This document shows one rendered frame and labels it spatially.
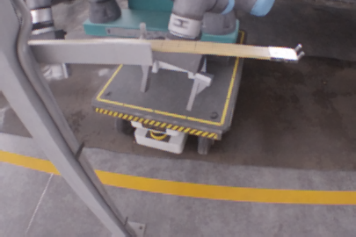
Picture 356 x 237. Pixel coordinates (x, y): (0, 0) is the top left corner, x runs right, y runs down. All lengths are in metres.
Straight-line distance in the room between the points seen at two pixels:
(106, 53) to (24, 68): 0.14
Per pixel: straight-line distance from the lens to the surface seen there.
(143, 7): 1.19
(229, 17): 0.96
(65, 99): 1.96
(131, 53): 0.39
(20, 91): 0.48
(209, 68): 1.45
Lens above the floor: 1.22
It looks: 46 degrees down
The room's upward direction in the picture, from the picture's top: 4 degrees counter-clockwise
